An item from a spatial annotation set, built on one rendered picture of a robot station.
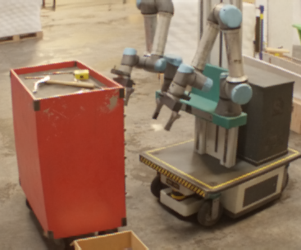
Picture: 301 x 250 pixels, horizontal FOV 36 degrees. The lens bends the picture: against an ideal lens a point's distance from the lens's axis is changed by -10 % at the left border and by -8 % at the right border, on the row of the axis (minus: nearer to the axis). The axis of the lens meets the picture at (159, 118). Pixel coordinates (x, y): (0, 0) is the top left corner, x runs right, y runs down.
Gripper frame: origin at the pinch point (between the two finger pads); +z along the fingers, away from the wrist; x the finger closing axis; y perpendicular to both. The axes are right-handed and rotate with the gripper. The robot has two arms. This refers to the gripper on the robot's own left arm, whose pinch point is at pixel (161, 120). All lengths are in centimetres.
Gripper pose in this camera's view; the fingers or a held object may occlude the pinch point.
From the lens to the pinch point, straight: 256.5
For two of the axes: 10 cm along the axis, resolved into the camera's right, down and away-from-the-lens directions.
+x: 4.8, 4.1, -7.7
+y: -7.7, -2.2, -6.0
